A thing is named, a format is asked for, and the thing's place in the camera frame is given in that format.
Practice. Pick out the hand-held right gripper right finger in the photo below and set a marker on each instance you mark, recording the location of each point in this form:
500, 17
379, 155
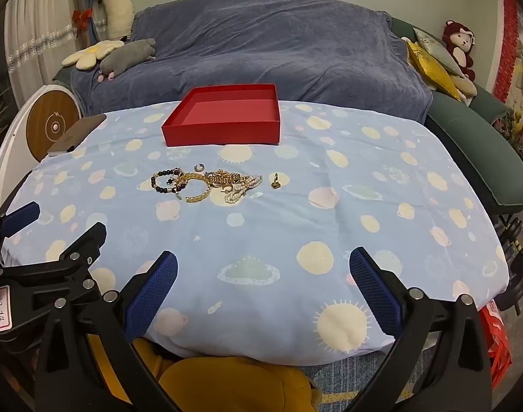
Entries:
375, 296

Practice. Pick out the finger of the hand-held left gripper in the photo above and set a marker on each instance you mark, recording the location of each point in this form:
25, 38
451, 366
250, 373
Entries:
79, 249
21, 219

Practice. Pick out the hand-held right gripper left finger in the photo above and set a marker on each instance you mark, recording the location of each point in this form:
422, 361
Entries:
152, 296

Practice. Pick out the small gold earring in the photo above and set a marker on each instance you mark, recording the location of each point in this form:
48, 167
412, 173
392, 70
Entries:
276, 184

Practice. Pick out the red shallow box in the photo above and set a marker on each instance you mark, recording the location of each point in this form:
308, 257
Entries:
220, 135

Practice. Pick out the round wooden side table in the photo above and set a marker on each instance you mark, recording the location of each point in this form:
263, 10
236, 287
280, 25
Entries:
51, 124

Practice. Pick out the brown flat case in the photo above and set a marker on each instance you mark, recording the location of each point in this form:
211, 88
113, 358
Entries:
79, 133

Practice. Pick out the yellow plush cloth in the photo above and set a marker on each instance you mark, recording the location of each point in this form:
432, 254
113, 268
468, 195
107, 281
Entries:
227, 386

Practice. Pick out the red plastic bag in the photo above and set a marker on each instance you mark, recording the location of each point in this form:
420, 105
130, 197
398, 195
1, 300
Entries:
495, 343

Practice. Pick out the black dumbbell rack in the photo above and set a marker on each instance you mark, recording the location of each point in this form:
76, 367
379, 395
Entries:
516, 257

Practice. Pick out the flower shaped cushion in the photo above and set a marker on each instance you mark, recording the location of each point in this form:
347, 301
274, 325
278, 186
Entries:
89, 53

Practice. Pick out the green sofa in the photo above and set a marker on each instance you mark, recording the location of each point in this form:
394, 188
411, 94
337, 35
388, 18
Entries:
471, 137

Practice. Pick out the white sheer curtain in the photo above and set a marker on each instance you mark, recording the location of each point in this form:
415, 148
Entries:
38, 30

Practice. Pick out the grey plush toy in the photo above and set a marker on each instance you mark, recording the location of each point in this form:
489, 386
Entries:
126, 55

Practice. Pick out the red curtain bow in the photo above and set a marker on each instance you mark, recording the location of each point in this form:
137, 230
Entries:
81, 17

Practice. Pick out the green plant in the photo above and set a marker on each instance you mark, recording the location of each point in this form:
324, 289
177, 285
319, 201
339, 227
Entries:
521, 133

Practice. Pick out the beige cushion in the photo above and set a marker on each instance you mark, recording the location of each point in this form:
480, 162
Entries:
465, 86

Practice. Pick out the long white plush toy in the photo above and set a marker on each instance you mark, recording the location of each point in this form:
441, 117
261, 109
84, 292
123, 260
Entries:
115, 8

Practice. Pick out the yellow satin pillow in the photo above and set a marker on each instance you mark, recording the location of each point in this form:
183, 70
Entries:
433, 68

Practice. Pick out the silver satin pillow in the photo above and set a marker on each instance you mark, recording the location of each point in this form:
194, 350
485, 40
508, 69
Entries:
437, 49

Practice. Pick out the red monkey plush toy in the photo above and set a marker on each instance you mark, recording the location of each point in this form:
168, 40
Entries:
458, 40

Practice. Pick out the blue covered sofa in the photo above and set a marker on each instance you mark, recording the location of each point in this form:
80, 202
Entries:
265, 43

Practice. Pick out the red wall hanging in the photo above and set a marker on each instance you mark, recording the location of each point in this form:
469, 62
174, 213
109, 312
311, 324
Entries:
508, 43

